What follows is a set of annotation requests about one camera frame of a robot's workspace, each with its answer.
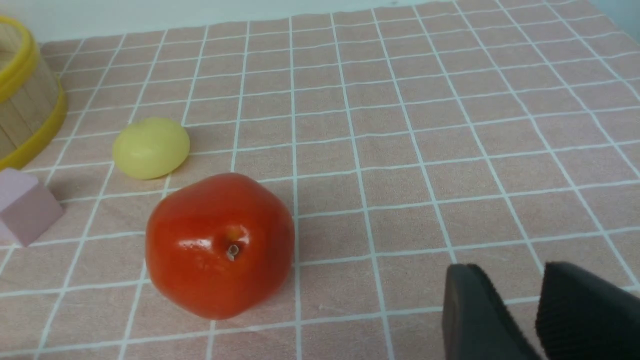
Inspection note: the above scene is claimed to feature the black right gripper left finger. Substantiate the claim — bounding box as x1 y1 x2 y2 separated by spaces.
442 263 541 360

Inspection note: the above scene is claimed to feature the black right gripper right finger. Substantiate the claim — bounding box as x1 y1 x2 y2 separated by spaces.
535 261 640 360

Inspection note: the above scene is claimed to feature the yellow bun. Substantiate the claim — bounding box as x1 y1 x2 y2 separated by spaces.
112 117 191 180

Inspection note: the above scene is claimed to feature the bamboo steamer tray yellow rim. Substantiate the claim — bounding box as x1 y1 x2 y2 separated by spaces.
0 16 67 169

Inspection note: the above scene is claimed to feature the pink checkered tablecloth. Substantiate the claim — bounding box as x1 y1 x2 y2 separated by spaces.
0 0 639 360

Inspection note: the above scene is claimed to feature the red pomegranate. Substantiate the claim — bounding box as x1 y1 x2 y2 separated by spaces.
145 172 295 321

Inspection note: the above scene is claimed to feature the pink foam cube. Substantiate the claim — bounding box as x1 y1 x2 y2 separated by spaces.
0 168 64 248

